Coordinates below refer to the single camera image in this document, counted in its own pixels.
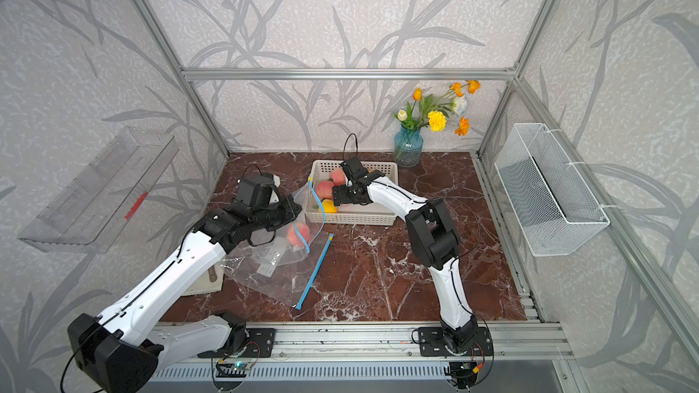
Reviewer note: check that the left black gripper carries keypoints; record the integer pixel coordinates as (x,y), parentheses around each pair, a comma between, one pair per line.
(288,202)

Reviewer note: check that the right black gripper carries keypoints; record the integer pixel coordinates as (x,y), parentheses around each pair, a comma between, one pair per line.
(339,196)

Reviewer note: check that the white plastic fruit basket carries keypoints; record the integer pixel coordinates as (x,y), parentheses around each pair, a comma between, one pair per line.
(372,214)

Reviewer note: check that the pink peach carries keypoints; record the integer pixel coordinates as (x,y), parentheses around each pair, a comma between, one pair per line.
(324,189)
(338,177)
(299,235)

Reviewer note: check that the clear zip-top bag blue zipper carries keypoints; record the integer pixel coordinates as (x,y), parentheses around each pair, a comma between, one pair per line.
(273,267)

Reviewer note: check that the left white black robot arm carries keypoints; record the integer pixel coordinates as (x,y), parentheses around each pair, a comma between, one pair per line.
(119,348)

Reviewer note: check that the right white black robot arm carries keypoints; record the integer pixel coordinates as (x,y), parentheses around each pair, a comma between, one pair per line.
(434,241)

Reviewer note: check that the pink peach top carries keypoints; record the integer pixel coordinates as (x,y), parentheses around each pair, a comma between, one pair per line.
(338,177)

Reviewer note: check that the yellow peach left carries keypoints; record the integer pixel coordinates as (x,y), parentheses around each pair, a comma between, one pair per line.
(328,206)

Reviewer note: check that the blue glass vase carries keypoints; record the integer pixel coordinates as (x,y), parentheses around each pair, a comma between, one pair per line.
(407,147)

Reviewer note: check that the orange yellow artificial flowers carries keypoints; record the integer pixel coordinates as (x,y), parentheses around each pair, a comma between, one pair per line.
(434,111)

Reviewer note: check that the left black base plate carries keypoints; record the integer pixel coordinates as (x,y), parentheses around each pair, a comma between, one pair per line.
(248,343)

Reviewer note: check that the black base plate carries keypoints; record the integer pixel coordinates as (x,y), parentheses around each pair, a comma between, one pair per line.
(433,344)
(248,343)

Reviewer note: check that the clear plastic wall shelf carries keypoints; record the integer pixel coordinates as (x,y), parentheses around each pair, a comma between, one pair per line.
(89,215)

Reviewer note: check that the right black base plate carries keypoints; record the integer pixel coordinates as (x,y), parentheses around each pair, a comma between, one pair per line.
(433,344)

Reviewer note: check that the white wire mesh basket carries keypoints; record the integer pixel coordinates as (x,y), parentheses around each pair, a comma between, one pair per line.
(554,206)

